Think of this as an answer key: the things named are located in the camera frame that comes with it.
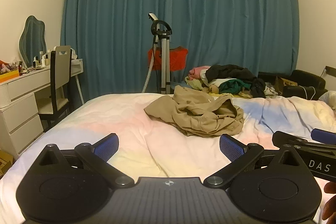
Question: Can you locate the pastel bed blanket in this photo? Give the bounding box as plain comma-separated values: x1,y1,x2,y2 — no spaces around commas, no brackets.
0,93,336,224

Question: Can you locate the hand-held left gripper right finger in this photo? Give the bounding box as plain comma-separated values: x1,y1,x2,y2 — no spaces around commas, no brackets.
203,134,303,189

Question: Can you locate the person's right hand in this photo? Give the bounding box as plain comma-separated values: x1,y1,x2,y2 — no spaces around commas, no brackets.
322,183,336,222

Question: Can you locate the group of toiletry bottles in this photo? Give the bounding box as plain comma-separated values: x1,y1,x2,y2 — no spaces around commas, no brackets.
33,49,51,68

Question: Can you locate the garment steamer stand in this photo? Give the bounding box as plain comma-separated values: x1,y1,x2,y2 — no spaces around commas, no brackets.
142,13,174,95

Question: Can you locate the blue curtain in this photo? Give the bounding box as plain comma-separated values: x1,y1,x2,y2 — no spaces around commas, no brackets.
60,0,300,101

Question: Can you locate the white desk with drawers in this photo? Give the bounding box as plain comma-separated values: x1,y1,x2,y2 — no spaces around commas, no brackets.
0,59,84,159

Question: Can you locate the brown cardboard box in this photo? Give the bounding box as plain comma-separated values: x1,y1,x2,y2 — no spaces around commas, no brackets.
0,150,14,178
276,76,298,88

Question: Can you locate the white cable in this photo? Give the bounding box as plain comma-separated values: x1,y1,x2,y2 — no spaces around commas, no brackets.
298,86,316,100

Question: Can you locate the black couch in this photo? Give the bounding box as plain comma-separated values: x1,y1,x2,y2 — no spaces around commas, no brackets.
259,70,328,99

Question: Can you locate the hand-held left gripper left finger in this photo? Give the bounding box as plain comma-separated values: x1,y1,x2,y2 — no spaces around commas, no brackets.
39,133,134,188

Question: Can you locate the orange box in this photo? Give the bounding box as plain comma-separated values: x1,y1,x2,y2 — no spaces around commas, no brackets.
0,70,19,83

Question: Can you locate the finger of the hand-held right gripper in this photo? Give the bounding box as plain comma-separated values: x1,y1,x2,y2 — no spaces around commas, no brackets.
272,131,336,156
311,129,336,145

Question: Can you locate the white pillow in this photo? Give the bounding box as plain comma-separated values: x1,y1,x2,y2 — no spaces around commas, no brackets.
319,91,336,109

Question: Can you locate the pile of clothes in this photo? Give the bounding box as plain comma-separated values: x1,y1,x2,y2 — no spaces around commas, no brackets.
184,64,279,98

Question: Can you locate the beige t-shirt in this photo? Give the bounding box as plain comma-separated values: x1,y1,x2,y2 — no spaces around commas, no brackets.
144,85,244,137

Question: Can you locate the wavy table mirror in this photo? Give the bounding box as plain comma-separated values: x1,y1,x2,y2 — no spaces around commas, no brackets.
18,15,47,68

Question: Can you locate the black and white chair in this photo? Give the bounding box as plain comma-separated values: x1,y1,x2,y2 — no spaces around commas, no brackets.
38,46,72,132

